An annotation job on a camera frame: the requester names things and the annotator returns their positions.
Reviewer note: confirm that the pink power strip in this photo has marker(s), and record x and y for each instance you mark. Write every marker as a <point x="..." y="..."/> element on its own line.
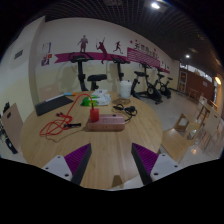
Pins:
<point x="110" y="124"/>

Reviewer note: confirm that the small black plug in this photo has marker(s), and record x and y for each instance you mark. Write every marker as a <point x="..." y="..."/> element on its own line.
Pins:
<point x="71" y="126"/>

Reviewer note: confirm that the white wall poster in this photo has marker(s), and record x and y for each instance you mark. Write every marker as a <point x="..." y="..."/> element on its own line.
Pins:
<point x="46" y="48"/>

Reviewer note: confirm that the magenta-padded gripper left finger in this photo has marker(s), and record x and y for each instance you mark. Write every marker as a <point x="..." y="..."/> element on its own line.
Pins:
<point x="61" y="166"/>

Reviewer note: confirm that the orange and blue marker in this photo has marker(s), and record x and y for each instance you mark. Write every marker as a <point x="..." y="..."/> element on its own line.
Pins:
<point x="71" y="94"/>

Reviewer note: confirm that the black exercise bikes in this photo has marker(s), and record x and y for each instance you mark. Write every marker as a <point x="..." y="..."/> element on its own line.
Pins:
<point x="81" y="71"/>

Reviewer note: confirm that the red charger block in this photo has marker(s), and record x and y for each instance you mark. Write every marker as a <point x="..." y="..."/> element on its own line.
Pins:
<point x="94" y="115"/>

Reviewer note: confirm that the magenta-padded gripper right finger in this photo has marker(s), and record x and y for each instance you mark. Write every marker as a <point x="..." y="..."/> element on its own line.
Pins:
<point x="161" y="166"/>

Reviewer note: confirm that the green wet wipes pack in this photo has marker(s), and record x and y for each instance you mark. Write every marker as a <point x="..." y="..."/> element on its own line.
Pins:
<point x="87" y="101"/>

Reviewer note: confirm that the black flat tablet case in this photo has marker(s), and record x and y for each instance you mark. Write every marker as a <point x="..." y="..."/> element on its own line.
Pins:
<point x="51" y="106"/>

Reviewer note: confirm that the ceiling lights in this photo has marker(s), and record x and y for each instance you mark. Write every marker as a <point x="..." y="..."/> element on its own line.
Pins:
<point x="155" y="5"/>

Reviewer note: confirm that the dark wall sign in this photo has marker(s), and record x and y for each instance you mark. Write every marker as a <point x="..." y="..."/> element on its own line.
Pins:
<point x="18" y="54"/>

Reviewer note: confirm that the white tissue pack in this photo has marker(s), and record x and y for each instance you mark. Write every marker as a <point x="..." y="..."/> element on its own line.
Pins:
<point x="100" y="93"/>

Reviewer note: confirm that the purple wall poster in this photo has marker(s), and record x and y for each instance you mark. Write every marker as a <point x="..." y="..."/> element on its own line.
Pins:
<point x="45" y="62"/>

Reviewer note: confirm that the round brown coaster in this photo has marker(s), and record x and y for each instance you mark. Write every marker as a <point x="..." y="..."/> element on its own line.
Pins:
<point x="121" y="101"/>

